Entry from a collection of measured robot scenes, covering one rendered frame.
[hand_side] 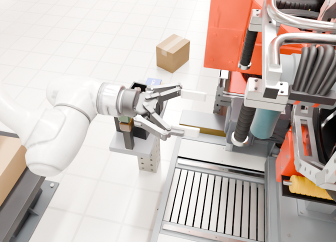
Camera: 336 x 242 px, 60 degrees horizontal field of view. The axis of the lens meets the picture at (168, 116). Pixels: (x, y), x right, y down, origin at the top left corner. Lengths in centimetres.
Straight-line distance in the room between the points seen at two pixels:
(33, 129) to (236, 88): 125
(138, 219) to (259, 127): 74
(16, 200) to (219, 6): 112
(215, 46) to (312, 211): 80
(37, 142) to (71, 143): 7
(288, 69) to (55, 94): 62
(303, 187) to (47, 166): 78
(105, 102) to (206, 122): 100
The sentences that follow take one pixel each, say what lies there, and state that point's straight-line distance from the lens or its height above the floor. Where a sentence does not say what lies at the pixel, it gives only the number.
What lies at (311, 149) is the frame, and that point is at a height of 62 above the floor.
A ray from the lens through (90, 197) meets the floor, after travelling 161.
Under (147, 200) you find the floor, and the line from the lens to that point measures 155.
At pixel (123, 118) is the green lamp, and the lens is 102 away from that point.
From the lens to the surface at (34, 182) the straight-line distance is 137.
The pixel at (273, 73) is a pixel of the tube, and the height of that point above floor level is 100.
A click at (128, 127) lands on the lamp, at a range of 104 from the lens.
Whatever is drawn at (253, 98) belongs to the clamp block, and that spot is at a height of 93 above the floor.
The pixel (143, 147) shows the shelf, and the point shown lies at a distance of 117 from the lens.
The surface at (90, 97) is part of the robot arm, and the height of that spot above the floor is 86.
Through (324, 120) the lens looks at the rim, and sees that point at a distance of 115.
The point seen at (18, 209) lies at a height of 30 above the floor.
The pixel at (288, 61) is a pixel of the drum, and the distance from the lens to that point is 85.
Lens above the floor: 138
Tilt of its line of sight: 47 degrees down
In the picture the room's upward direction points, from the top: straight up
